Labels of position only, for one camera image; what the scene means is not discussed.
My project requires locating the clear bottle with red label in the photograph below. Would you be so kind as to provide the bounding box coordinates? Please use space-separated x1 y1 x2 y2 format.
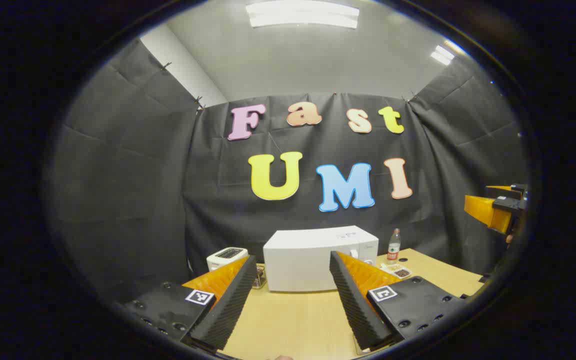
387 228 402 264

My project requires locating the white divided dish of beans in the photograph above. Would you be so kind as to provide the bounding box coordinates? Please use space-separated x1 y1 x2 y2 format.
380 262 413 280

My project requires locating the small ceiling light panel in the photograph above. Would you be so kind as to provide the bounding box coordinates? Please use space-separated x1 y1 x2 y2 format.
430 44 456 66

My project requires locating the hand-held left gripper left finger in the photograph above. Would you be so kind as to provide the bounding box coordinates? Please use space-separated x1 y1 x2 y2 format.
123 255 259 353

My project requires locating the large ceiling light panel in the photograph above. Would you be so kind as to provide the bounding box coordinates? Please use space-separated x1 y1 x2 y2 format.
245 0 360 29

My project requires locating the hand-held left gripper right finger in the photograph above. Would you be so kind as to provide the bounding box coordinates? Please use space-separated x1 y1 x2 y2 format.
329 251 469 353

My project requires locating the black backdrop cloth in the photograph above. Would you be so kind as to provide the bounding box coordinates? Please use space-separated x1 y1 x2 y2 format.
48 37 529 306

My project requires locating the white toaster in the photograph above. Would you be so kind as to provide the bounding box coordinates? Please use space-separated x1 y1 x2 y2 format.
206 247 250 273

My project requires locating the white microwave oven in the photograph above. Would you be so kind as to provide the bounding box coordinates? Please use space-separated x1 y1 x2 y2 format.
263 225 380 293

